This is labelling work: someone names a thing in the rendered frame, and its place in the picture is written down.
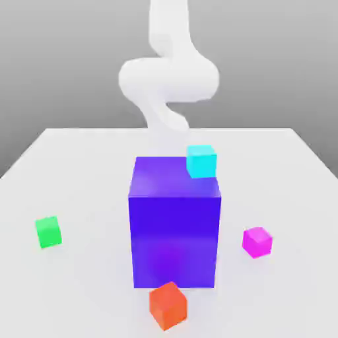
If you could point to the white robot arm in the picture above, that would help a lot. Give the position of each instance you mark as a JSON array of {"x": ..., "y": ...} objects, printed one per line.
[{"x": 169, "y": 79}]

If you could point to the small cyan cube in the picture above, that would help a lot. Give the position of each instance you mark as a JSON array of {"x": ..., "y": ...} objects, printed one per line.
[{"x": 201, "y": 162}]

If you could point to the small magenta cube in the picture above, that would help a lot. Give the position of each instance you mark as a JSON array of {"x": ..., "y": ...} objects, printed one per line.
[{"x": 256, "y": 243}]

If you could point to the small green cube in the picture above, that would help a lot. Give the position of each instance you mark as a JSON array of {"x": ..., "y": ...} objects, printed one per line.
[{"x": 48, "y": 232}]

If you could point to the small orange cube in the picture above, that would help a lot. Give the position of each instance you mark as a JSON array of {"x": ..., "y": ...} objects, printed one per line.
[{"x": 168, "y": 306}]

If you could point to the large purple box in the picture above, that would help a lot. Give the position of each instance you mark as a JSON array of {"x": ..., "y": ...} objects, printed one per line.
[{"x": 174, "y": 232}]

